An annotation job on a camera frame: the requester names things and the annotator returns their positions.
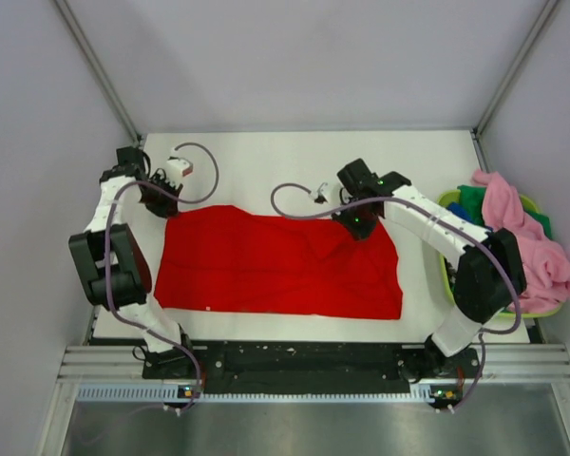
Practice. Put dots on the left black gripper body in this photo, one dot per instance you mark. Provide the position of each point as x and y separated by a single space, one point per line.
158 201

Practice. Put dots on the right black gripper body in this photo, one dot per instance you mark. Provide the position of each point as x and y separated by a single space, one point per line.
360 223

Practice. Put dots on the red t shirt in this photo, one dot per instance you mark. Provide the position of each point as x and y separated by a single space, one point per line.
223 259

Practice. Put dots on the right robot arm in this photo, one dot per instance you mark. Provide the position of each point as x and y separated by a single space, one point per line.
488 268

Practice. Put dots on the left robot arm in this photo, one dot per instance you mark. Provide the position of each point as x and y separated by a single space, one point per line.
113 270

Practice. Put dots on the blue t shirt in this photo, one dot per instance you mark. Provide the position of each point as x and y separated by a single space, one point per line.
458 210

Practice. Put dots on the green t shirt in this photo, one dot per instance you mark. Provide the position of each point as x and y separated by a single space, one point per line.
470 197

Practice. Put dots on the lime green plastic basket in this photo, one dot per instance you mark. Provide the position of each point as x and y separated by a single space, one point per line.
529 206

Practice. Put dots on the pink t shirt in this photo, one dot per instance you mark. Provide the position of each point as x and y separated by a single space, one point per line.
545 264

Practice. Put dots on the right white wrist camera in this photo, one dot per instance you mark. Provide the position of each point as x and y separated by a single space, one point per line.
322 194

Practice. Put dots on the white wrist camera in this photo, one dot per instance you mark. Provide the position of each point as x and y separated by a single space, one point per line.
177 167
322 194

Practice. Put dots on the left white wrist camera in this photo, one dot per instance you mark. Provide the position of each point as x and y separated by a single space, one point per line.
177 167

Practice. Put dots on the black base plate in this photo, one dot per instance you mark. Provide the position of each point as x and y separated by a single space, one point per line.
306 367

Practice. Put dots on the grey slotted cable duct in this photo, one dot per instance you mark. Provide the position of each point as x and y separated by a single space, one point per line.
155 393

